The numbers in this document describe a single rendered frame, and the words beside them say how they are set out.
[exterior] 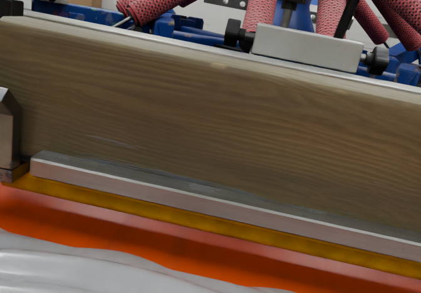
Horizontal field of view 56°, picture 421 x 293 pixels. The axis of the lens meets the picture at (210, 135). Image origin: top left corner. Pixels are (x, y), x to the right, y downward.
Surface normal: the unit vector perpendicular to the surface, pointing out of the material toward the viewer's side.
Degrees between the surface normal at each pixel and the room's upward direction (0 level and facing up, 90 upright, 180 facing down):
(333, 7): 38
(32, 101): 90
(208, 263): 0
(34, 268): 31
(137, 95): 90
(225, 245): 0
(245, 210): 90
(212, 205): 90
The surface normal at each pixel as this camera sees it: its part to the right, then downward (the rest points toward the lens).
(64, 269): 0.17, -0.62
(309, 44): -0.12, 0.29
